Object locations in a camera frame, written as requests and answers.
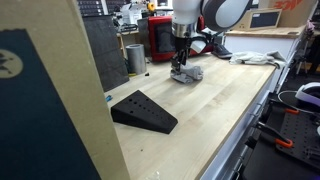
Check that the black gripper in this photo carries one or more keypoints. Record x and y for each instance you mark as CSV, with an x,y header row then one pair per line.
x,y
182,47

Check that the grey towel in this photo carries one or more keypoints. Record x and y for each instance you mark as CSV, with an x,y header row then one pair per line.
x,y
187,74

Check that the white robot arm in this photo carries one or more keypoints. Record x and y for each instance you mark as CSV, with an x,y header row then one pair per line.
x,y
218,16

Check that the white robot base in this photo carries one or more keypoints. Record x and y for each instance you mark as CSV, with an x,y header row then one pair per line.
x,y
309,94

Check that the white fluffy towel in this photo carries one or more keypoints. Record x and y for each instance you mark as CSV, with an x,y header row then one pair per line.
x,y
254,58

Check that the red and black microwave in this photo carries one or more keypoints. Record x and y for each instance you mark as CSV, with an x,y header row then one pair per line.
x,y
161,39

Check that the grey canvas sneaker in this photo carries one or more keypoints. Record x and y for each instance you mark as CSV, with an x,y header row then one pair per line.
x,y
221,52

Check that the grey metal cylinder cup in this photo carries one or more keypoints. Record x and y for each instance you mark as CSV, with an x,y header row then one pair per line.
x,y
136,58

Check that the cardboard box with black panel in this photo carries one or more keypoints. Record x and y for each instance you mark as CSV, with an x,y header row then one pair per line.
x,y
258,19

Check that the large cardboard box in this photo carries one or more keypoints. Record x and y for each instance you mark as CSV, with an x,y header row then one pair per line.
x,y
54,119

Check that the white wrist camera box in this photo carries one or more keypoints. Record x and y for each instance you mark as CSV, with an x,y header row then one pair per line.
x,y
200,44

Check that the orange handled clamp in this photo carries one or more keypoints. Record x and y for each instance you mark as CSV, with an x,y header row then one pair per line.
x,y
279,139

